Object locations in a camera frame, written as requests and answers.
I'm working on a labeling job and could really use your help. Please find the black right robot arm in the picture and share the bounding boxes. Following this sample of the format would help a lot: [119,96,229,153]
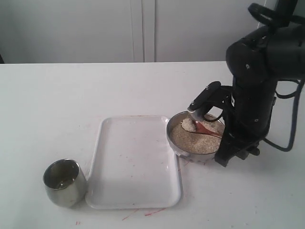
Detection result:
[188,25,305,167]

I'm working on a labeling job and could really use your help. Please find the brown wooden spoon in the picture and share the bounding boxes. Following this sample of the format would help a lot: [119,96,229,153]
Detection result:
[181,118,222,138]

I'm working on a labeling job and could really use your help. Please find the stainless steel cup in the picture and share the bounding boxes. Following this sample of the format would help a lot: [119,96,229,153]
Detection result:
[43,159,87,208]

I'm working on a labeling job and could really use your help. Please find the white uncooked rice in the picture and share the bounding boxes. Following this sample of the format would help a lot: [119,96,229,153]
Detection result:
[170,117,221,155]

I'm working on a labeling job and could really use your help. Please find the steel bowl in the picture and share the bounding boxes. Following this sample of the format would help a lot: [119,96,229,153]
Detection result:
[166,111,221,163]

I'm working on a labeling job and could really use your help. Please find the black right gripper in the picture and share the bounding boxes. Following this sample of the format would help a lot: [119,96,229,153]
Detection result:
[187,81,271,167]

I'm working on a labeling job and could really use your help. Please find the white rectangular plastic tray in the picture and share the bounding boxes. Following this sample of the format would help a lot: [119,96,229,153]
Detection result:
[85,115,181,210]

